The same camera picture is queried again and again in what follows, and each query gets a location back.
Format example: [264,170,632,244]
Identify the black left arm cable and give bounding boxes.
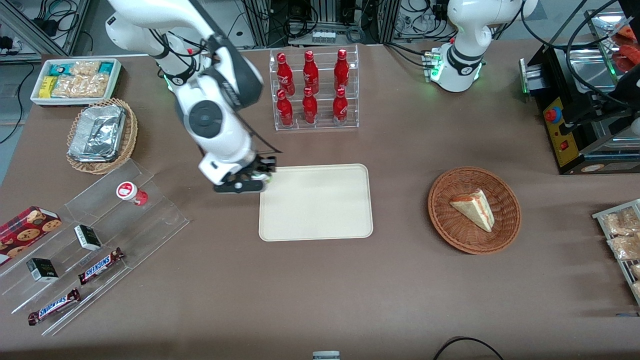
[520,0,623,103]

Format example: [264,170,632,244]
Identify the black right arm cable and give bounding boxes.
[234,112,284,161]

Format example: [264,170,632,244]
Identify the black food warmer appliance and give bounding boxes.
[520,7,640,176]

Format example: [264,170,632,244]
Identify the cream plastic tray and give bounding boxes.
[258,163,374,242]

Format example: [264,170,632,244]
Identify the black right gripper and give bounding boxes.
[234,156,277,183]

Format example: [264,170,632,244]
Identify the round brown wicker basket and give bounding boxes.
[427,166,522,255]

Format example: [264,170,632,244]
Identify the aluminium frame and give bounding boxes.
[0,0,91,57]

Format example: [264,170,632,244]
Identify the red cola bottle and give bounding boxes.
[302,87,319,125]
[276,52,296,96]
[276,89,294,127]
[332,87,349,126]
[303,50,320,95]
[334,48,350,93]

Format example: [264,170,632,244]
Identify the wrapped triangle sandwich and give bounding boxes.
[449,188,496,233]

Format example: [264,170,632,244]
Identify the clear acrylic bottle rack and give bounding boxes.
[269,44,360,132]

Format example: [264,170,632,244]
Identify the small black box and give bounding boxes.
[26,258,59,283]
[74,224,102,252]

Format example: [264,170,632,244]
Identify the red gum canister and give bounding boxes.
[116,181,149,207]

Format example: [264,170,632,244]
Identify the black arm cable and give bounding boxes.
[234,112,284,161]
[520,0,623,103]

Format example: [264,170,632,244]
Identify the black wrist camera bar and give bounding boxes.
[214,180,267,194]

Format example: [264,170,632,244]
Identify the red packaged food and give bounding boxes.
[614,27,640,71]

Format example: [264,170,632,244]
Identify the black cable on table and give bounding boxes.
[432,337,504,360]

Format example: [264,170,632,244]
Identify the white snack box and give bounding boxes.
[31,58,122,107]

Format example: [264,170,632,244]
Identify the light woven wicker basket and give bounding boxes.
[66,98,138,175]

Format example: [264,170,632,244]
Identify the snickers bar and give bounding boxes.
[78,247,125,286]
[27,288,81,326]

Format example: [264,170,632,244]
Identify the red cookie box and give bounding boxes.
[0,206,62,267]

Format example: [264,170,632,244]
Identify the clear acrylic step stand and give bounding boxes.
[0,159,190,337]

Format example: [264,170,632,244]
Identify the stacked foil containers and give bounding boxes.
[68,105,126,163]

